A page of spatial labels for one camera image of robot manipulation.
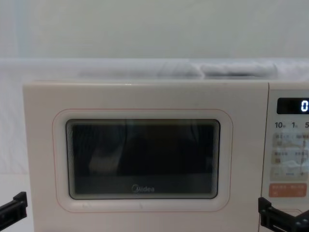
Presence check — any white table cloth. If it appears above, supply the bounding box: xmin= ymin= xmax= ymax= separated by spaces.
xmin=0 ymin=173 xmax=37 ymax=232

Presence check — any oven control panel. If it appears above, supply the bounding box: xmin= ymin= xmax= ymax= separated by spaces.
xmin=268 ymin=83 xmax=309 ymax=232

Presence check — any cream microwave oven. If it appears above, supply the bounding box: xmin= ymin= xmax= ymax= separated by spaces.
xmin=23 ymin=59 xmax=309 ymax=232

